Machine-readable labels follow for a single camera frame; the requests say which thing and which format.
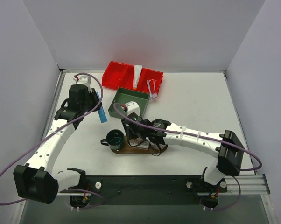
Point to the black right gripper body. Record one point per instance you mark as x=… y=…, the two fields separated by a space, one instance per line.
x=130 y=127

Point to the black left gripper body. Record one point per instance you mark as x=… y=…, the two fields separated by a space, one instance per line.
x=94 y=100

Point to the clear textured glass holder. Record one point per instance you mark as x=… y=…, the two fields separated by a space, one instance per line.
x=139 y=144

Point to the dark green mug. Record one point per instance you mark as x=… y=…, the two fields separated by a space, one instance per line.
x=114 y=139

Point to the blue toothpaste tube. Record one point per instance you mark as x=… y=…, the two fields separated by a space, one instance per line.
x=102 y=115

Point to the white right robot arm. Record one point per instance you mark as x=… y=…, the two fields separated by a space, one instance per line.
x=225 y=147

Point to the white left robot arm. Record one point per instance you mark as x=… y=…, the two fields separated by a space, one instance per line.
x=35 y=180

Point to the wooden oval tray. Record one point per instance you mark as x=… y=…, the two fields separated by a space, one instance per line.
x=137 y=150

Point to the white toothpaste tube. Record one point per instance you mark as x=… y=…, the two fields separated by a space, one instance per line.
x=136 y=76

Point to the green metal box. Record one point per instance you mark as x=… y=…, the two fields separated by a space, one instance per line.
x=123 y=96

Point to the red plastic organizer bin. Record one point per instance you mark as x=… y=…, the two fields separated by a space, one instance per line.
x=121 y=75

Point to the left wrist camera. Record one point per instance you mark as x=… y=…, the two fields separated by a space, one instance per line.
x=83 y=80

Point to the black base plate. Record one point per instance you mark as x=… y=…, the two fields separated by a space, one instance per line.
x=145 y=190

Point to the aluminium frame rail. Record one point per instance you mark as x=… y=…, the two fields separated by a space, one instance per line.
x=249 y=184

